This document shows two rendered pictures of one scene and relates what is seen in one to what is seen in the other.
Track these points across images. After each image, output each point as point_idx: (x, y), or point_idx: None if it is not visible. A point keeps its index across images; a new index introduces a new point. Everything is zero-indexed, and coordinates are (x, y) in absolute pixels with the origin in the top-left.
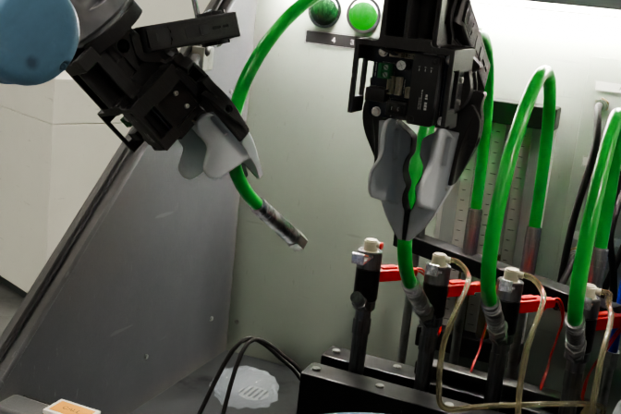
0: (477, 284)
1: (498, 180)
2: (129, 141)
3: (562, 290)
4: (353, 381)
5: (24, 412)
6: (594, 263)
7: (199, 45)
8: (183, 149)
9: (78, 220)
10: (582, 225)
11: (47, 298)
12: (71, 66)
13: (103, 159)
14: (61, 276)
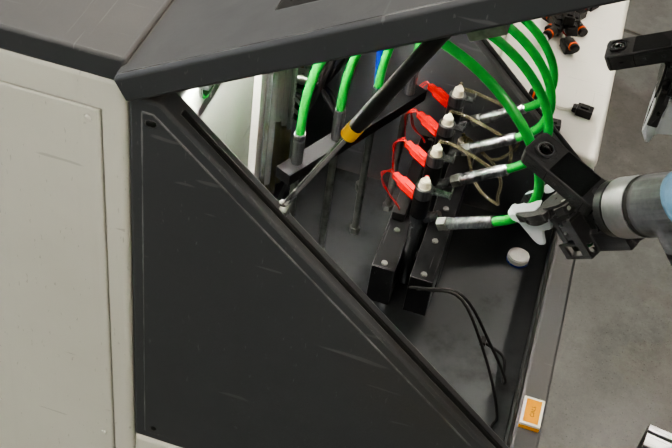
0: (413, 143)
1: (552, 82)
2: (571, 255)
3: (401, 103)
4: (433, 254)
5: (532, 446)
6: (417, 75)
7: (278, 207)
8: (544, 231)
9: (426, 378)
10: (555, 67)
11: (477, 416)
12: (639, 240)
13: None
14: (464, 402)
